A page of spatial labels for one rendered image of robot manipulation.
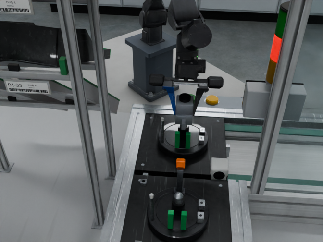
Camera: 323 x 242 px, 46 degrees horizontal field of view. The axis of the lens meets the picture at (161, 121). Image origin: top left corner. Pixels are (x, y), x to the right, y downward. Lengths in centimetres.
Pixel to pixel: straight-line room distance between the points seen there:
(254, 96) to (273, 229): 39
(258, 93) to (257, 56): 275
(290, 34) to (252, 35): 321
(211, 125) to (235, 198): 27
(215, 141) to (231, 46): 264
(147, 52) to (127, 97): 22
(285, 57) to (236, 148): 47
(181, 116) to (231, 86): 57
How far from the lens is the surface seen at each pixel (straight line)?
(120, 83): 152
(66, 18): 67
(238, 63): 342
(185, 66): 89
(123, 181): 99
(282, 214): 105
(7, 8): 70
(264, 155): 88
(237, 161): 111
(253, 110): 84
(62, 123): 135
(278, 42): 76
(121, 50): 175
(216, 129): 112
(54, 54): 77
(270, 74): 79
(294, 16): 71
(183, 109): 97
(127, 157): 105
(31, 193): 114
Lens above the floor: 168
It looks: 39 degrees down
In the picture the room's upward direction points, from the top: straight up
